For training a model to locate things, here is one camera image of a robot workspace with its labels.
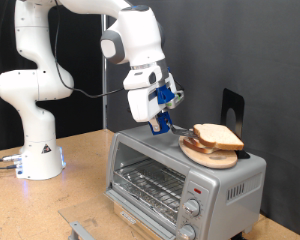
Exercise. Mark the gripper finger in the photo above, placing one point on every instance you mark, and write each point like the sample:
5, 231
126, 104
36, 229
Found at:
154, 124

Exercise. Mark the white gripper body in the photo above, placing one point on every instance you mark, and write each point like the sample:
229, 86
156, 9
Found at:
141, 103

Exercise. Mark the metal spatula with blue grip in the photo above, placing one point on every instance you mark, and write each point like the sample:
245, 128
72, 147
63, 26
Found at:
163, 121

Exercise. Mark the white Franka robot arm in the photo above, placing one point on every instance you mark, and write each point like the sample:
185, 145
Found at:
36, 133

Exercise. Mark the silver toaster oven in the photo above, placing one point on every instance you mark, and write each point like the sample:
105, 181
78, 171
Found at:
156, 143

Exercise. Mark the silver oven knob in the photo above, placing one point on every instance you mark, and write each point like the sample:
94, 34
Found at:
191, 208
186, 232

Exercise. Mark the wooden box under oven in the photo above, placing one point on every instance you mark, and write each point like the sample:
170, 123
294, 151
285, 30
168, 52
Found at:
130, 230

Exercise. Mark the metal pole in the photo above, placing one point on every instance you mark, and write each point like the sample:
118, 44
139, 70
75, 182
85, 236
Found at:
104, 113

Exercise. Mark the oval wooden cutting board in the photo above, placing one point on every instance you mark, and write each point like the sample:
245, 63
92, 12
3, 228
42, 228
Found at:
216, 161

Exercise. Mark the black metal bookend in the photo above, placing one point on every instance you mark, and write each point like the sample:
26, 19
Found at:
238, 103

